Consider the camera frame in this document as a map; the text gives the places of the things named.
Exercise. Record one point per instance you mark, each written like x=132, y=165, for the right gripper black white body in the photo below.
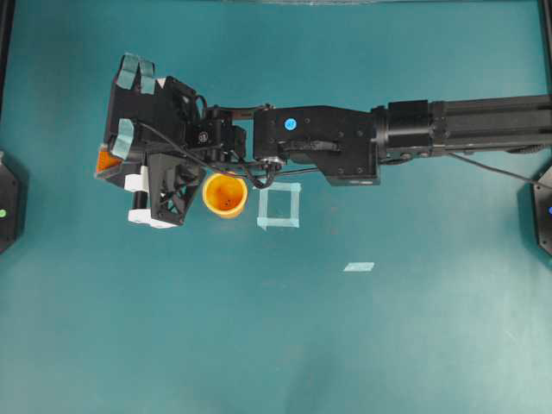
x=188, y=140

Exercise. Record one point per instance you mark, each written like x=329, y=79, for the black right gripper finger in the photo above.
x=125, y=143
x=135, y=93

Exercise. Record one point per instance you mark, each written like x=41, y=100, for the orange cube block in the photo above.
x=106, y=161

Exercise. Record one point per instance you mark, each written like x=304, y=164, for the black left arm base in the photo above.
x=14, y=197

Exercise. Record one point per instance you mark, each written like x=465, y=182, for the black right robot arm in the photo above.
x=348, y=147

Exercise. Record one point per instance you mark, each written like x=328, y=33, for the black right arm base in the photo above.
x=541, y=205

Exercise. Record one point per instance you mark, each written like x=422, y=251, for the yellow orange plastic cup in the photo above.
x=225, y=196

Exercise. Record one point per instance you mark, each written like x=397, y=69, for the light blue tape square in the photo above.
x=279, y=206

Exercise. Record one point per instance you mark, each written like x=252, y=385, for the small light blue tape strip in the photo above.
x=359, y=267

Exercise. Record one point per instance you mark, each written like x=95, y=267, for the black left frame post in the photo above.
x=7, y=12

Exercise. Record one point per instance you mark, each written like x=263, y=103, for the black frame post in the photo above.
x=7, y=12
x=545, y=22

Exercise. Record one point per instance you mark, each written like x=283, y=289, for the black right frame post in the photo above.
x=545, y=22

